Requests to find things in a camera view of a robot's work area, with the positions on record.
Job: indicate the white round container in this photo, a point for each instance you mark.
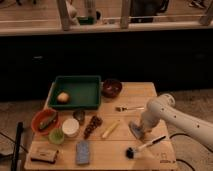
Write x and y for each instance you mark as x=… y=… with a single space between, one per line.
x=70 y=127

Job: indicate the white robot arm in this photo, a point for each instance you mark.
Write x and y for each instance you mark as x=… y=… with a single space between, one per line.
x=163 y=108

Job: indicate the yellow banana stick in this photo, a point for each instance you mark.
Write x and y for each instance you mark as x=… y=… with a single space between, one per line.
x=110 y=129

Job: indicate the metal fork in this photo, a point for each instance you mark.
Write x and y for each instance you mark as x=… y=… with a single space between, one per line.
x=120 y=109

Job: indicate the small metal cup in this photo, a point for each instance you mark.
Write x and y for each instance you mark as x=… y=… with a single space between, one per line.
x=79 y=115

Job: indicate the round bread roll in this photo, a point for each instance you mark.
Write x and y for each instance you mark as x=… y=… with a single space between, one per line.
x=63 y=98

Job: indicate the orange bowl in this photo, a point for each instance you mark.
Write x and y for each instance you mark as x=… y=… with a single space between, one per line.
x=40 y=116

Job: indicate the blue sponge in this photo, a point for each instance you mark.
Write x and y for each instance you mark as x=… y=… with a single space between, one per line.
x=82 y=152

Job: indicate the black stand post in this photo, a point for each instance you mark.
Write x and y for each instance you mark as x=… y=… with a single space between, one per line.
x=15 y=155

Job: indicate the small green cup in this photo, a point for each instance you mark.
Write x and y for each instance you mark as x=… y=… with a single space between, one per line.
x=56 y=136

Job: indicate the brown wooden block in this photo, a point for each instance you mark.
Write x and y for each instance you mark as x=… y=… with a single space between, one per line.
x=44 y=155

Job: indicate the green pickle in bowl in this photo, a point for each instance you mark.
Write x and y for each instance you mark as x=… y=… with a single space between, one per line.
x=45 y=123

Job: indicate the background green tray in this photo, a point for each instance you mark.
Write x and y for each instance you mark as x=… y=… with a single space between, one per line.
x=86 y=20

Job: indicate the green plastic tray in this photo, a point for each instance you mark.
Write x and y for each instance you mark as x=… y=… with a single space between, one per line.
x=84 y=92

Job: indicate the black and white brush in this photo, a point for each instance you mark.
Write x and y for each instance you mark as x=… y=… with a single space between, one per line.
x=132 y=152

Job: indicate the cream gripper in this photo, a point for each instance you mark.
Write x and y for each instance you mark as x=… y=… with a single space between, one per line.
x=141 y=128

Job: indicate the grey towel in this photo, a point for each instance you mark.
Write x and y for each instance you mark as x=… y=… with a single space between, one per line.
x=135 y=130

